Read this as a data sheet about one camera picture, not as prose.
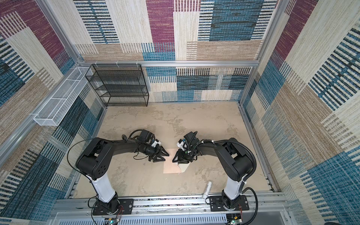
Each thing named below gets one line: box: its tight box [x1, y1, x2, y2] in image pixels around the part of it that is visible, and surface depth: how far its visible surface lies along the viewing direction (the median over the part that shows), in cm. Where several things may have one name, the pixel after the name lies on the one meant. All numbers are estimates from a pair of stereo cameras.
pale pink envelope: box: [163, 148, 182, 174], surface depth 88 cm
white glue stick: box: [202, 181, 213, 200], surface depth 79 cm
